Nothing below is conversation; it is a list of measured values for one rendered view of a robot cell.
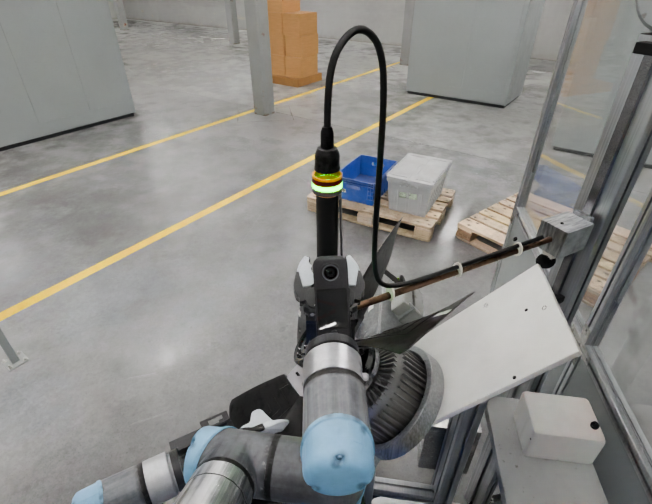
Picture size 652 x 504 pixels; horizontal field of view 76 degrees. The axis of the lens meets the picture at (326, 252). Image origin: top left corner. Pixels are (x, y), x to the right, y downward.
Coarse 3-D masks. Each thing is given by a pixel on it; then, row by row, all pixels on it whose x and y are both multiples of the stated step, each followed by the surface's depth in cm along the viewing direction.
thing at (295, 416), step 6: (300, 396) 83; (300, 402) 82; (294, 408) 81; (300, 408) 81; (288, 414) 81; (294, 414) 80; (300, 414) 80; (288, 420) 80; (294, 420) 80; (300, 420) 79; (288, 426) 79; (294, 426) 79; (300, 426) 78; (282, 432) 78; (288, 432) 78; (294, 432) 78; (300, 432) 77
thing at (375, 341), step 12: (408, 324) 72; (420, 324) 68; (432, 324) 65; (372, 336) 78; (384, 336) 72; (396, 336) 68; (408, 336) 65; (420, 336) 63; (384, 348) 66; (396, 348) 64; (408, 348) 61
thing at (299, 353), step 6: (300, 342) 96; (306, 342) 94; (300, 348) 95; (372, 348) 93; (294, 354) 93; (300, 354) 93; (366, 354) 91; (372, 354) 92; (294, 360) 91; (300, 360) 88; (366, 360) 90; (372, 360) 91; (300, 366) 90; (366, 366) 89; (366, 372) 89
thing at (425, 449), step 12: (444, 420) 118; (432, 432) 118; (444, 432) 117; (480, 432) 115; (420, 444) 127; (432, 444) 121; (420, 456) 126; (432, 456) 125; (432, 468) 128; (468, 468) 126
